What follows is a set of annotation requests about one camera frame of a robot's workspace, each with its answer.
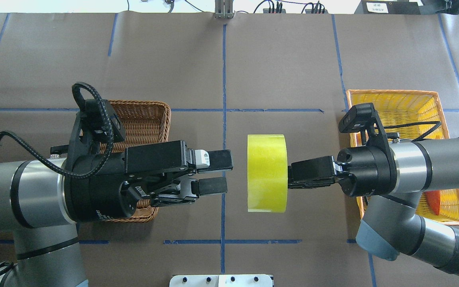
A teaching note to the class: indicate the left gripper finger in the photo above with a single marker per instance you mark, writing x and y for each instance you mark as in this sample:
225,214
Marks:
213,161
212,186

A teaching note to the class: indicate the aluminium frame post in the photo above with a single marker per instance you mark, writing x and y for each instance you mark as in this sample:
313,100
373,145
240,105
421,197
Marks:
223,9

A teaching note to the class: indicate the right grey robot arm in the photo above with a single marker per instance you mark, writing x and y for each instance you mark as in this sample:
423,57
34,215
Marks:
390,225

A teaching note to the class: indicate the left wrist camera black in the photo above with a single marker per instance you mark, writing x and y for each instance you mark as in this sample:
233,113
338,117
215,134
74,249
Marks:
96,122

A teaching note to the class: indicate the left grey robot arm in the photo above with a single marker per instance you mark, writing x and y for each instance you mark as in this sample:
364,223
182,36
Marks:
41,207

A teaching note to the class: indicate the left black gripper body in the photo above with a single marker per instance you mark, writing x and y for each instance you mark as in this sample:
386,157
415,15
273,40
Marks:
94,191

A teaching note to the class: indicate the yellow clear tape roll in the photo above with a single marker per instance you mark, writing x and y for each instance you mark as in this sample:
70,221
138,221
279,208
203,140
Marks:
267,173

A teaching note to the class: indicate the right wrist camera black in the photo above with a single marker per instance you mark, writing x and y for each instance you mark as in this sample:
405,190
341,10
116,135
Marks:
359,117

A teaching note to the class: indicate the orange toy carrot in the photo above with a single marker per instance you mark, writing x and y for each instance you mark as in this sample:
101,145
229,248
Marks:
433,199

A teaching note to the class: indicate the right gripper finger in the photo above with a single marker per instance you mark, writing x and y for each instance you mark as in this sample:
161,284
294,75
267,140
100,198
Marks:
312,173

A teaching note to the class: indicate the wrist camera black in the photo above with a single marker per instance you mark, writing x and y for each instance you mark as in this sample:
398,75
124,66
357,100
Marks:
96,122
359,117

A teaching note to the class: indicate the yellow plastic woven basket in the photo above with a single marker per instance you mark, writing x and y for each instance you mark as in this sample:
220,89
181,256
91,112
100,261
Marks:
412,113

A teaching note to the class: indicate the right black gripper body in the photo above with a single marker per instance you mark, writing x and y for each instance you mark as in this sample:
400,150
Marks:
367,170

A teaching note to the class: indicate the brown wicker basket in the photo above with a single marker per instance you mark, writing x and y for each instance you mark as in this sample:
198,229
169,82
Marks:
146,122

